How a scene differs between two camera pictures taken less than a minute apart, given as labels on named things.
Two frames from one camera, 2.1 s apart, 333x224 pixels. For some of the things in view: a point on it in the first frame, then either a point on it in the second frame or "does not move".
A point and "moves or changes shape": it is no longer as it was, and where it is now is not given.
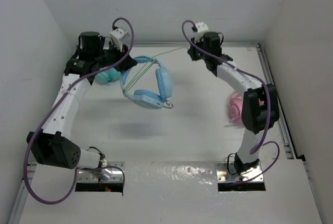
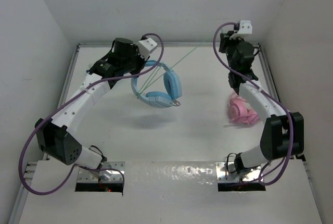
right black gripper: (191, 51) -> (226, 41)
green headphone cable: (152, 62) -> (144, 86)
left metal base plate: (108, 172) does not move
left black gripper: (119, 54) -> (133, 51)
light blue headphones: (155, 100) moves or changes shape
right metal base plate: (226, 172) does not move
